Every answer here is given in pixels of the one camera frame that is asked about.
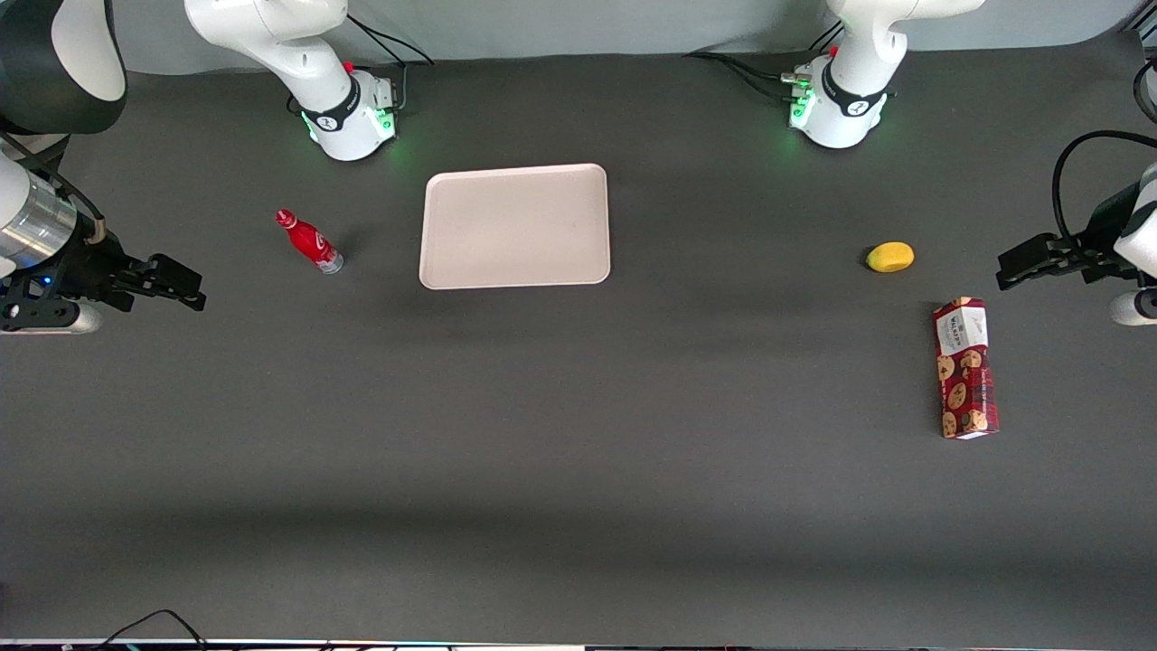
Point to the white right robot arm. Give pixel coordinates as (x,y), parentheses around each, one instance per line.
(307,54)

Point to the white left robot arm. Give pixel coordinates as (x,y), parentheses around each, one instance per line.
(854,63)

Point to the red coke bottle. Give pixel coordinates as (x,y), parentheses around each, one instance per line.
(313,242)

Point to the pale pink plastic tray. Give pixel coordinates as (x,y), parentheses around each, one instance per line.
(515,226)

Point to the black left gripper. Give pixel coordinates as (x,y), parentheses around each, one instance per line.
(1087,245)

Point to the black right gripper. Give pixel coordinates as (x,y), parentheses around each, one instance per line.
(93,267)

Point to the red cookie box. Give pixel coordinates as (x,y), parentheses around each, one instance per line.
(965,371)

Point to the yellow lemon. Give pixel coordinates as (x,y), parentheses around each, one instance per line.
(890,257)

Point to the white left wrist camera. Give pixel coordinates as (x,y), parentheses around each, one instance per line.
(1132,307)

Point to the dark grey table mat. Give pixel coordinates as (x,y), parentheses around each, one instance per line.
(578,434)

